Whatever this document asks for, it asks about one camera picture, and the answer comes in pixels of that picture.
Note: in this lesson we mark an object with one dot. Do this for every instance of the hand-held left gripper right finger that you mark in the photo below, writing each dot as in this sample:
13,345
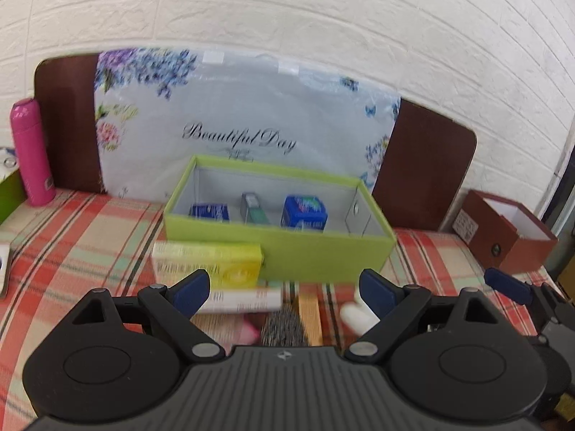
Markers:
376,294

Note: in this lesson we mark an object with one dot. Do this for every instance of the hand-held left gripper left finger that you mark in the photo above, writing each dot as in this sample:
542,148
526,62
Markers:
192,294

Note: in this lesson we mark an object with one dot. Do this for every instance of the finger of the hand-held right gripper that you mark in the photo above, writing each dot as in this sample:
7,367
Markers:
507,285

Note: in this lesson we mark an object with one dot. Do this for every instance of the white glove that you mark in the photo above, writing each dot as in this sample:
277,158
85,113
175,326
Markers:
355,316

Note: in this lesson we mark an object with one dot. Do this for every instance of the pink sponge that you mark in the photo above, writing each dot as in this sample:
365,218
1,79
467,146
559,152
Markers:
250,330

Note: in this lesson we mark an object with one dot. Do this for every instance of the large light green box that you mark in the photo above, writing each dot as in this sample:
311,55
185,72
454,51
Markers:
314,256

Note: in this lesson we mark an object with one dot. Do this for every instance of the steel wool scourer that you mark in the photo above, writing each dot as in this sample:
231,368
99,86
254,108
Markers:
283,328

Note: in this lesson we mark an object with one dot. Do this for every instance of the yellow white medicine box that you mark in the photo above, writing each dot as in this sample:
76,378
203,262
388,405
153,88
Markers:
224,262

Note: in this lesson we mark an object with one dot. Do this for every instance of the brown cardboard box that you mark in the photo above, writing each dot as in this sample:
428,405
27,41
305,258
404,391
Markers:
498,233

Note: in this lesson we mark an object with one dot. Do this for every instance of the orange white medicine box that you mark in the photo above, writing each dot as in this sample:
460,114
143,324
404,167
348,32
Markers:
245,301

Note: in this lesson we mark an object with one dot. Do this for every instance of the golden brown box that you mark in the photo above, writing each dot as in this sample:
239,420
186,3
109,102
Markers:
311,318

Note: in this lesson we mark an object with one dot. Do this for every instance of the small dark blue box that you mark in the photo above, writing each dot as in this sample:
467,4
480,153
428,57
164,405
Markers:
210,212

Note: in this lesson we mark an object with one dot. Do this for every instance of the green grey tube box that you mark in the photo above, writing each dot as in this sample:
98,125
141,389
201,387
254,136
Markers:
255,210

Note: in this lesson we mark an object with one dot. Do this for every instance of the blue printed box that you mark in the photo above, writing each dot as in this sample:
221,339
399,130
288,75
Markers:
304,213

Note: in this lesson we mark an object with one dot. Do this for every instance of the plaid blanket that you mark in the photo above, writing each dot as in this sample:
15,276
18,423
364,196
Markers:
90,242

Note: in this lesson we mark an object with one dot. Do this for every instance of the floral printed pillow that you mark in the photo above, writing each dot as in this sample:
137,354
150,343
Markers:
247,107

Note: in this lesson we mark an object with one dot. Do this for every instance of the green box with packets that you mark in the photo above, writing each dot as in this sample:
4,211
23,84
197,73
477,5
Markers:
10,197

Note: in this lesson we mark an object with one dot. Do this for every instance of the brown wooden headboard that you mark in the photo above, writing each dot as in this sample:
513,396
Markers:
72,121

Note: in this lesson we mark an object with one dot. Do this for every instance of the pink thermos bottle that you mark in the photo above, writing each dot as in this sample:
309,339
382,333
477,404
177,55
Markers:
31,157

